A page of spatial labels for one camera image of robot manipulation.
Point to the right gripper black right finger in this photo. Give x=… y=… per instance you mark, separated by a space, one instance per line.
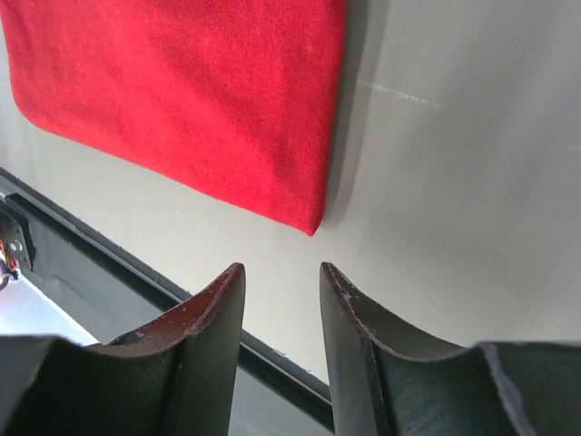
x=388 y=377

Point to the dark red t-shirt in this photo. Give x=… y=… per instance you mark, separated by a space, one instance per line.
x=234 y=99

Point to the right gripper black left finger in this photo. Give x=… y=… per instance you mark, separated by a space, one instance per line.
x=174 y=375

